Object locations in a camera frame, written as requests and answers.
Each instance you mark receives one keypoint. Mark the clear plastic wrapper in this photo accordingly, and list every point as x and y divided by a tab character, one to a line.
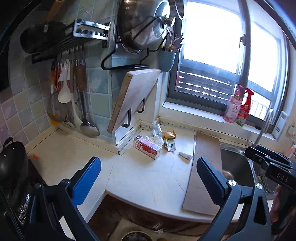
157	134

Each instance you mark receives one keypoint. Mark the red white carton box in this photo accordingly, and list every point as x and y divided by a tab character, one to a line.
147	147

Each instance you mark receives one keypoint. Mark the steel pot lid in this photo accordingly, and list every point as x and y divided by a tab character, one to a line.
141	24

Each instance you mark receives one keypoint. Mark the white spoon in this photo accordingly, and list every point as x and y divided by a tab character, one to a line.
64	94

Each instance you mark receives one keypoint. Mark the blue chopstick holder cup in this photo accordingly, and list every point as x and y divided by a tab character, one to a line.
166	60

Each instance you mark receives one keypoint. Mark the round trash bin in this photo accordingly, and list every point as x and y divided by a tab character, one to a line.
136	236

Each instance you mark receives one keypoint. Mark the wooden cutting board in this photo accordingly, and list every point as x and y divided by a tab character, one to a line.
136	86

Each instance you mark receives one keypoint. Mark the small white tube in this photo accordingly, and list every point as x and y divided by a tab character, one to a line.
186	156

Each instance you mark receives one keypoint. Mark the black wall utensil rack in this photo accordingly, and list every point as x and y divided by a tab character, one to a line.
74	35

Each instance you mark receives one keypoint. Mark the red spray bottle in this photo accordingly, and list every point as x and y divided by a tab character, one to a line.
245	108

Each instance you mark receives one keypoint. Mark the pink soap pouch bottle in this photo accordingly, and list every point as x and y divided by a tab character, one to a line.
234	104

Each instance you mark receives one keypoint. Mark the steel kitchen faucet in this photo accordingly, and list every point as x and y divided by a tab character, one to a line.
264	128

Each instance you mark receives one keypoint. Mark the yellow snack wrapper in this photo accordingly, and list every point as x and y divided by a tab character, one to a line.
169	135

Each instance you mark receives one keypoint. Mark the stainless steel sink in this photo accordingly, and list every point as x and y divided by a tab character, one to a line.
244	171

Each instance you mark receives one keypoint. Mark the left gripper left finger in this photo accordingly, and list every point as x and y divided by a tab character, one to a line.
48	204

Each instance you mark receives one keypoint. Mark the person right hand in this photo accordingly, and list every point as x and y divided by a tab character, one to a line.
276	205

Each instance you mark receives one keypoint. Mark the flat brown cardboard sheet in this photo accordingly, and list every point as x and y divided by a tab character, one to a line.
197	198

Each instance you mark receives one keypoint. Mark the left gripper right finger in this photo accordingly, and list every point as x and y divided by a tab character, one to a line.
254	222

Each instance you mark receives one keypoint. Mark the black pan on rack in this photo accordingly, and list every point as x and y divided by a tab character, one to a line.
42	37

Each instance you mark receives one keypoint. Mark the steel ladle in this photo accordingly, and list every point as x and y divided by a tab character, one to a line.
86	126

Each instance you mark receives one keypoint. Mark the black wok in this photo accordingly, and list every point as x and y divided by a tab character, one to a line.
14	166

